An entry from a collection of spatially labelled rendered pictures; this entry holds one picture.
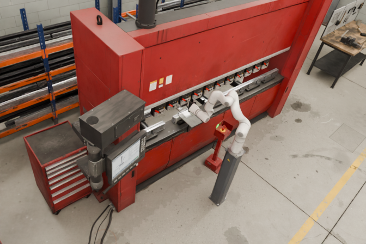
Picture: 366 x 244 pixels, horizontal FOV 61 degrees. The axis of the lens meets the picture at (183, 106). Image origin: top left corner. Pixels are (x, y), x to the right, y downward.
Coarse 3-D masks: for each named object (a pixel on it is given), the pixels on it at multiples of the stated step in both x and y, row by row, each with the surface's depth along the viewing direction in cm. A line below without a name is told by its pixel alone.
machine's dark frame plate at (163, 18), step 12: (228, 0) 360; (240, 0) 365; (252, 0) 371; (168, 12) 313; (180, 12) 317; (192, 12) 321; (204, 12) 325; (120, 24) 280; (132, 24) 283; (156, 24) 290
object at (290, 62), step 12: (312, 0) 440; (324, 0) 428; (312, 12) 446; (324, 12) 449; (300, 24) 466; (312, 24) 453; (300, 36) 473; (312, 36) 472; (300, 48) 480; (276, 60) 521; (288, 60) 504; (300, 60) 497; (252, 72) 570; (264, 72) 549; (288, 72) 512; (288, 84) 523; (276, 96) 547; (276, 108) 556
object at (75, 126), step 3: (78, 120) 266; (72, 123) 263; (75, 123) 263; (78, 123) 263; (72, 126) 264; (75, 126) 260; (78, 126) 261; (72, 129) 266; (75, 129) 260; (78, 129) 258; (75, 132) 263; (78, 132) 256; (78, 135) 259; (81, 138) 256; (84, 141) 251; (84, 144) 254
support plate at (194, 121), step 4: (180, 116) 392; (184, 116) 393; (184, 120) 387; (188, 120) 388; (192, 120) 389; (196, 120) 390; (200, 120) 391; (188, 124) 383; (192, 124) 384; (196, 124) 385
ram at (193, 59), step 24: (240, 24) 363; (264, 24) 399; (288, 24) 443; (168, 48) 306; (192, 48) 331; (216, 48) 360; (240, 48) 395; (264, 48) 438; (144, 72) 303; (168, 72) 328; (192, 72) 357; (216, 72) 391; (144, 96) 325; (168, 96) 353
